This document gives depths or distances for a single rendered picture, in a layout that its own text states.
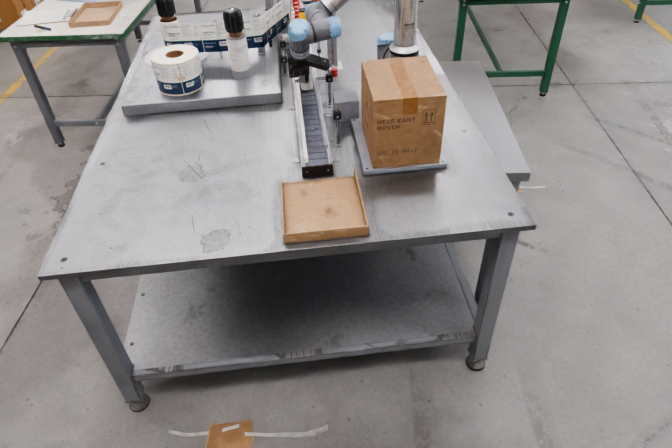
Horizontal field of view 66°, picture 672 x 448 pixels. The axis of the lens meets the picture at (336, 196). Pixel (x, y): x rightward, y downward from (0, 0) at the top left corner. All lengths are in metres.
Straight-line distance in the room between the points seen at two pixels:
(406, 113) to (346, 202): 0.35
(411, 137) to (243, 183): 0.60
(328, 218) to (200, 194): 0.46
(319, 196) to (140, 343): 0.97
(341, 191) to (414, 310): 0.68
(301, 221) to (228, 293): 0.76
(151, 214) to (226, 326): 0.63
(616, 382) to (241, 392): 1.51
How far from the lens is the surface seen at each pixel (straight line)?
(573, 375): 2.44
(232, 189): 1.83
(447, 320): 2.18
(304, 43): 1.97
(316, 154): 1.86
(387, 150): 1.80
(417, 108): 1.73
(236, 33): 2.36
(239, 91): 2.32
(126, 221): 1.82
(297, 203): 1.72
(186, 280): 2.42
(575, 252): 2.92
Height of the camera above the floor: 1.94
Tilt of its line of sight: 39 degrees down
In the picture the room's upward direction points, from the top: 3 degrees counter-clockwise
